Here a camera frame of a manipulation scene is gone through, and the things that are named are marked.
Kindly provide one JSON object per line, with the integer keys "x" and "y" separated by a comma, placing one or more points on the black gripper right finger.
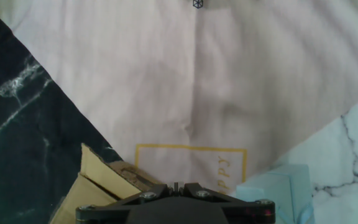
{"x": 247, "y": 211}

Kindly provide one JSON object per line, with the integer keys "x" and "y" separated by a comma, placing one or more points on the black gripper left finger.
{"x": 110, "y": 211}

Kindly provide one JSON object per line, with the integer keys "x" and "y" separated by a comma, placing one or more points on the brown cardboard box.
{"x": 104, "y": 180}

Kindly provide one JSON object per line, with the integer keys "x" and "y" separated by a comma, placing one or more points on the light blue gift box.
{"x": 284, "y": 183}

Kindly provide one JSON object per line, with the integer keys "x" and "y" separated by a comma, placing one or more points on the marble pink black cloth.
{"x": 166, "y": 77}

